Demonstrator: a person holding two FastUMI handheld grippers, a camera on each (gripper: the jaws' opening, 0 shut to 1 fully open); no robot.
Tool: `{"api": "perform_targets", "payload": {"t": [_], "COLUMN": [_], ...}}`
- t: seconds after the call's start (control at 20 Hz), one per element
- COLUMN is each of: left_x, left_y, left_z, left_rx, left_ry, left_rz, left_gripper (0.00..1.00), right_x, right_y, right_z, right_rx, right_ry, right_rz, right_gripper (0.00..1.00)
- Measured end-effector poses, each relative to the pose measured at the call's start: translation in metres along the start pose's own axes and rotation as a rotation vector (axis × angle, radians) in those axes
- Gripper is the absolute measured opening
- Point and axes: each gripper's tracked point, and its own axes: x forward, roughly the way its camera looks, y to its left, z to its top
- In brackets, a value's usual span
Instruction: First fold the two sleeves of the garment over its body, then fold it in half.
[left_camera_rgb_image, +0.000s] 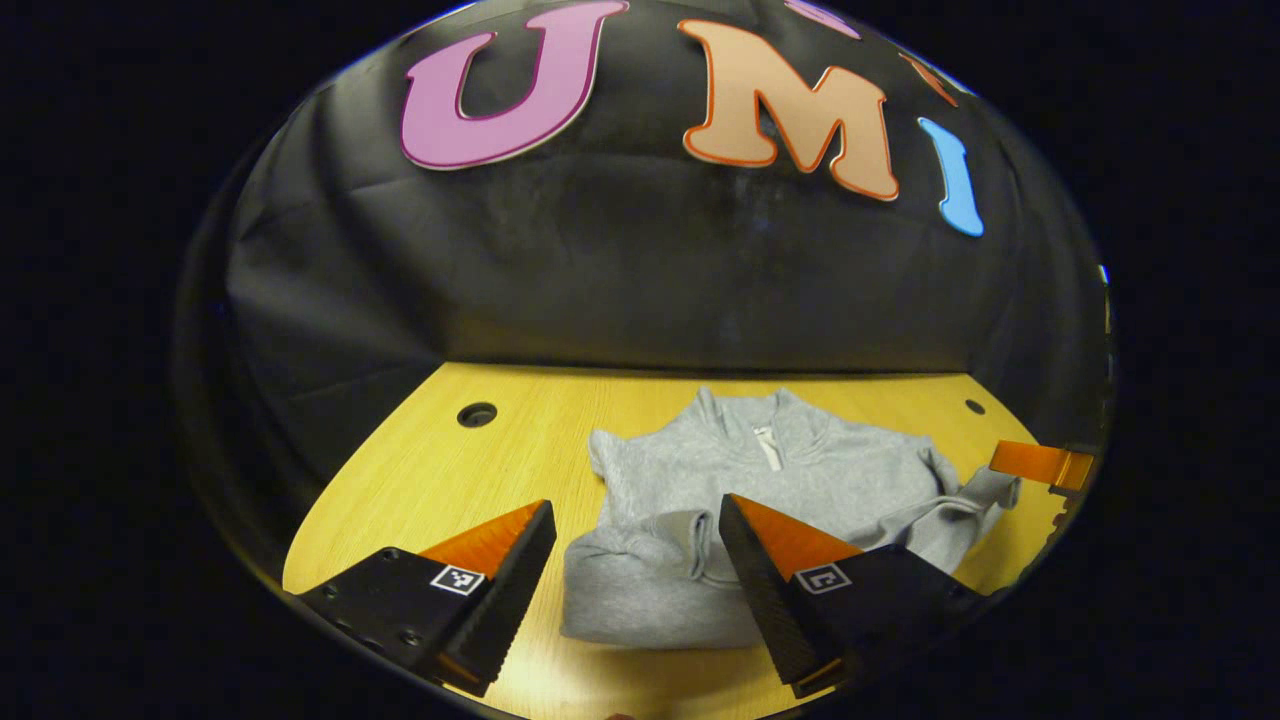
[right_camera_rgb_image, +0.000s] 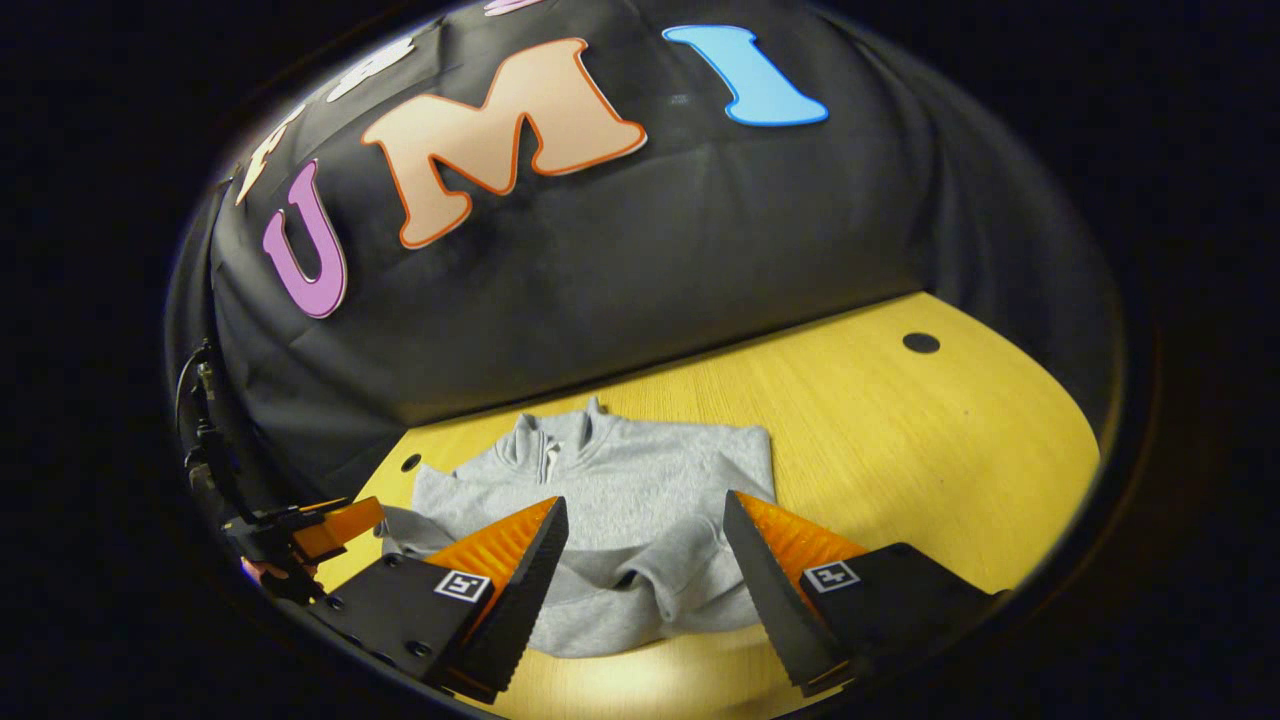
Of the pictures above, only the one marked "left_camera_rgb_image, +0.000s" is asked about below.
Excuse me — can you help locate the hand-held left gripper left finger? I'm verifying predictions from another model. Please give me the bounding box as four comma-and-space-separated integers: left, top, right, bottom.
290, 500, 559, 698

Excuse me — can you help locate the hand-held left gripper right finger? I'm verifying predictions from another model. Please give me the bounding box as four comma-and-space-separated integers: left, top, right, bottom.
718, 493, 987, 699

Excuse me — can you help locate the grey zip-neck sweatshirt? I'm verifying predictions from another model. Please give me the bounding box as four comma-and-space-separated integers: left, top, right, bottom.
560, 387, 1023, 649

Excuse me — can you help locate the black backdrop cloth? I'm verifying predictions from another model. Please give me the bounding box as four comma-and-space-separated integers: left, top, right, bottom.
175, 0, 1113, 561

